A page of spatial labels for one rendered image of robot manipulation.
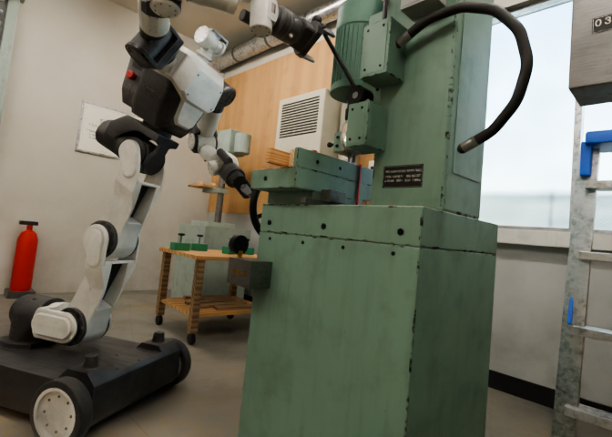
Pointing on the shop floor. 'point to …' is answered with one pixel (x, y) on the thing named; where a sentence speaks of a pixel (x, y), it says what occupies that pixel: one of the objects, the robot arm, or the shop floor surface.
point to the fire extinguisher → (24, 262)
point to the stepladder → (573, 341)
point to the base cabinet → (368, 340)
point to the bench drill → (211, 231)
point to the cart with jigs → (203, 306)
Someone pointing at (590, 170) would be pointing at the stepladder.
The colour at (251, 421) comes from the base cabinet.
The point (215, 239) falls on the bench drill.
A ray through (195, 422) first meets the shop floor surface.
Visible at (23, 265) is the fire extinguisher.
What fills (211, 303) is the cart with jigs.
